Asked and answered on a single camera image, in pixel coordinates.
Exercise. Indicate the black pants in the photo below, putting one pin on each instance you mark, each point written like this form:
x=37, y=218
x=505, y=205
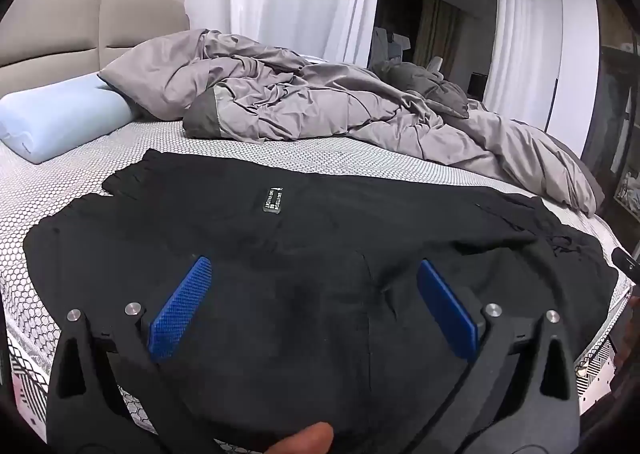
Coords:
x=314, y=314

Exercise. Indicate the dark glass cabinet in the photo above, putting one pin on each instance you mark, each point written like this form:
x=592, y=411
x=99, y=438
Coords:
x=612, y=148

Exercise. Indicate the light blue pillow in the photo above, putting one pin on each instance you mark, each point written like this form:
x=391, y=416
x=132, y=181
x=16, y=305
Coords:
x=41, y=123

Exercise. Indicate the grey quilted duvet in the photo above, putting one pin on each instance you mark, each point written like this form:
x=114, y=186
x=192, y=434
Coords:
x=223, y=86

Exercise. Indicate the white wardrobe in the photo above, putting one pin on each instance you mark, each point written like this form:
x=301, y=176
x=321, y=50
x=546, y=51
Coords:
x=545, y=65

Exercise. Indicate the beige upholstered headboard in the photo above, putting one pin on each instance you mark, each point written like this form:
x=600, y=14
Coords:
x=47, y=41

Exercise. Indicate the white honeycomb mattress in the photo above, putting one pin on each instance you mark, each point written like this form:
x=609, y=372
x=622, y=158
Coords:
x=30, y=192

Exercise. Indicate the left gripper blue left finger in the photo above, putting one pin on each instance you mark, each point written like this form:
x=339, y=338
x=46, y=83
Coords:
x=171, y=320

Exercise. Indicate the person's left hand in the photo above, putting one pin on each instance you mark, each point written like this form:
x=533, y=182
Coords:
x=314, y=439

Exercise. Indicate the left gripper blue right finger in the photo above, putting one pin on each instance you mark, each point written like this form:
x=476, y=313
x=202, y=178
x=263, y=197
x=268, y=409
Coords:
x=456, y=315

